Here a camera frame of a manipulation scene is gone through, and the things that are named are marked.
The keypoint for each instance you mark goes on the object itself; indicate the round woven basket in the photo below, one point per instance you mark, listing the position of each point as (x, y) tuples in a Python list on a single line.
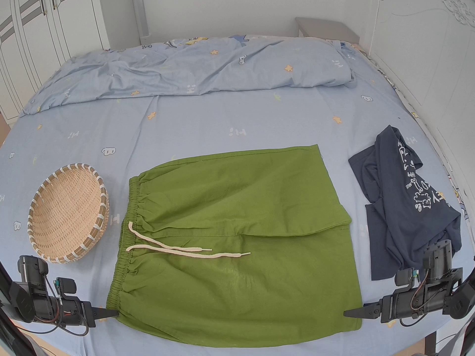
[(66, 210)]

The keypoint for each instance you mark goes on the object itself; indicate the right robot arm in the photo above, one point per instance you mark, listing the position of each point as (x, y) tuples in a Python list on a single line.
[(438, 261)]

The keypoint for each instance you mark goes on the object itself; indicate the grey wall duct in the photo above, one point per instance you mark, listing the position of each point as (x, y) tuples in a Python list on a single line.
[(140, 6)]

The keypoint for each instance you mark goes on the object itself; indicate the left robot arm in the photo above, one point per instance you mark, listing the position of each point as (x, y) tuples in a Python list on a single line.
[(31, 269)]

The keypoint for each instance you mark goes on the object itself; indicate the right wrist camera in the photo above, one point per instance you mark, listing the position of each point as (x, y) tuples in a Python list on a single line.
[(406, 277)]

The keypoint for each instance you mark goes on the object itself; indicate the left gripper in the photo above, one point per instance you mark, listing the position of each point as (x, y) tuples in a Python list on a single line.
[(66, 312)]

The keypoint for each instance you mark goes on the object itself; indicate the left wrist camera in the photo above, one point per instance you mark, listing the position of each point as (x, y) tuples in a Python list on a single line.
[(66, 287)]

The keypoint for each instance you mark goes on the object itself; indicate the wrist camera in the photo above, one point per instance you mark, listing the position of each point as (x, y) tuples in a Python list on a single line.
[(406, 277), (66, 287)]

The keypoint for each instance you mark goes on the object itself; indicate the dark blue T-shirt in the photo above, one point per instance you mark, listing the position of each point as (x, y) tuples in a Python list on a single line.
[(393, 206)]

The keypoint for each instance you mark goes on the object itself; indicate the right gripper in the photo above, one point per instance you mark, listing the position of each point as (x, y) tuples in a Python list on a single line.
[(408, 302)]

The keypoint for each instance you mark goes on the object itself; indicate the white wardrobe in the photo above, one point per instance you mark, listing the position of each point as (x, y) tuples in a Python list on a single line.
[(29, 50)]

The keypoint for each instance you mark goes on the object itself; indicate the green shorts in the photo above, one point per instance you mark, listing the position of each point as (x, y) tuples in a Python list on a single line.
[(241, 217)]

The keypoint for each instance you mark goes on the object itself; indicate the pale blue quilt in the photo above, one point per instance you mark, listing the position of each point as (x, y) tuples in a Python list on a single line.
[(222, 69)]

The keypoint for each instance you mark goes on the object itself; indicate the bed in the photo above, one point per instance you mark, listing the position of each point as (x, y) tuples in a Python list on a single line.
[(259, 124)]

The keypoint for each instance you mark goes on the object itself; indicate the grey bedside table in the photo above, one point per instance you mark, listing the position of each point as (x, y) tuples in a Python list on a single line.
[(323, 28)]

